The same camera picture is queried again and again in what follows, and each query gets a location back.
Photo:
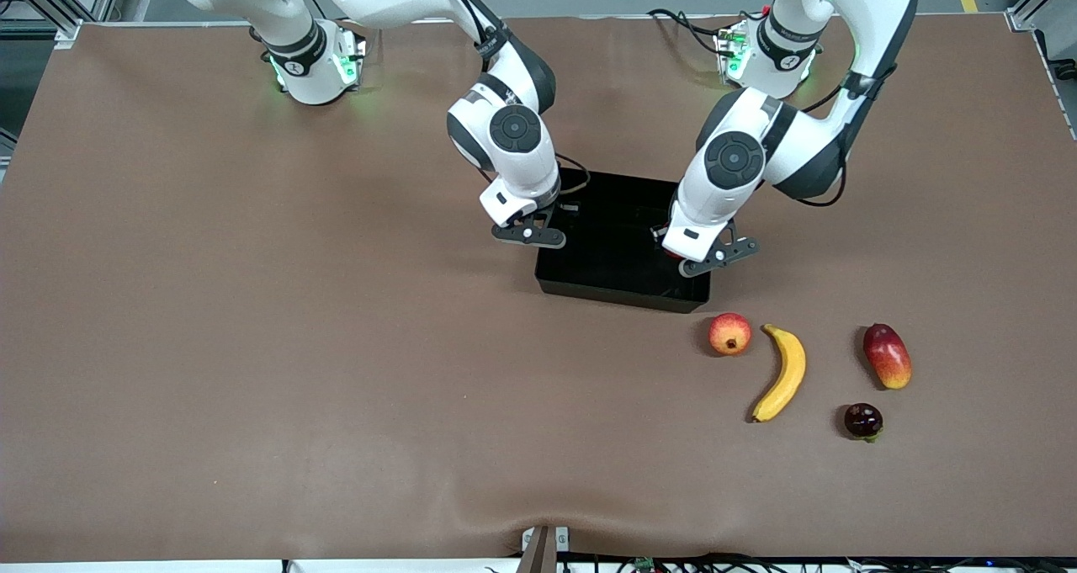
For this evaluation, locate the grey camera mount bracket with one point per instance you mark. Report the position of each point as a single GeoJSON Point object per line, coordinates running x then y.
{"type": "Point", "coordinates": [538, 552]}

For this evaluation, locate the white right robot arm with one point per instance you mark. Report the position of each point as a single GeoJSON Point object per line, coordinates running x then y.
{"type": "Point", "coordinates": [513, 169]}

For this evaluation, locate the red yellow mango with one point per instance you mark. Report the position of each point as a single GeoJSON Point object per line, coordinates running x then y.
{"type": "Point", "coordinates": [888, 358]}

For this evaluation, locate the small green circuit board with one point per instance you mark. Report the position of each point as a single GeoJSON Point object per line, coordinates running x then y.
{"type": "Point", "coordinates": [645, 565]}

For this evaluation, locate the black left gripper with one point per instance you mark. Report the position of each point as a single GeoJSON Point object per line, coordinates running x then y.
{"type": "Point", "coordinates": [659, 241]}

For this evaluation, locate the yellow banana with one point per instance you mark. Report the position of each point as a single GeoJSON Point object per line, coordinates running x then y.
{"type": "Point", "coordinates": [789, 371]}

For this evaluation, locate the brown table mat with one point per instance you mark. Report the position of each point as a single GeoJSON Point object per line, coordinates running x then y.
{"type": "Point", "coordinates": [336, 388]}

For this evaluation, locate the dark purple mangosteen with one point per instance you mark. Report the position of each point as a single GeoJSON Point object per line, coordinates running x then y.
{"type": "Point", "coordinates": [862, 421]}

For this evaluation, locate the black plastic box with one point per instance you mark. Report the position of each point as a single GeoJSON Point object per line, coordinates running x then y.
{"type": "Point", "coordinates": [614, 253]}

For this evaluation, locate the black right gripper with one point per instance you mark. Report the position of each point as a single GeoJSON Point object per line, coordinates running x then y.
{"type": "Point", "coordinates": [559, 212]}

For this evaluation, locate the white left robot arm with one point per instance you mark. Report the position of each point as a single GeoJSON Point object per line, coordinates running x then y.
{"type": "Point", "coordinates": [732, 186]}

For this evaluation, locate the red yellow pomegranate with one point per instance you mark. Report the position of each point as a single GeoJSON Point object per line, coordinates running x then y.
{"type": "Point", "coordinates": [729, 335]}

